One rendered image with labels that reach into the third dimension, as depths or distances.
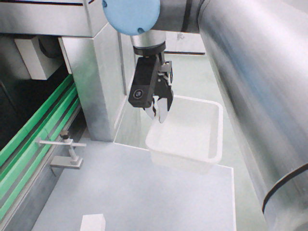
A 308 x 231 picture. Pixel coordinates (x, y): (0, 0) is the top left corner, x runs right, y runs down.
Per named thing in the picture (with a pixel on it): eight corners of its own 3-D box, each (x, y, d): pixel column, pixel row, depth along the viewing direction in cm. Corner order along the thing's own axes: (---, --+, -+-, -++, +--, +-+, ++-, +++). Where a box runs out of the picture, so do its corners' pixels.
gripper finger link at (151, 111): (162, 112, 59) (159, 84, 53) (158, 125, 54) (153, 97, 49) (152, 111, 60) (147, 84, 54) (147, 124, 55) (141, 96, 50)
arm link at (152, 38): (160, 25, 37) (119, 29, 39) (162, 50, 40) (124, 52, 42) (167, 15, 43) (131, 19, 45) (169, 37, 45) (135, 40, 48)
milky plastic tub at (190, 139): (216, 124, 64) (223, 102, 58) (213, 187, 47) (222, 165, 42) (163, 114, 67) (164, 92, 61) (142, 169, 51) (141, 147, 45)
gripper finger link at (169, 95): (175, 108, 51) (171, 77, 46) (174, 111, 50) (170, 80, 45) (157, 108, 53) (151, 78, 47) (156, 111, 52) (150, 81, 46)
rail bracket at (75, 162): (56, 166, 82) (35, 124, 67) (97, 169, 80) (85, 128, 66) (50, 176, 78) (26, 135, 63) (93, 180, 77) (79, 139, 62)
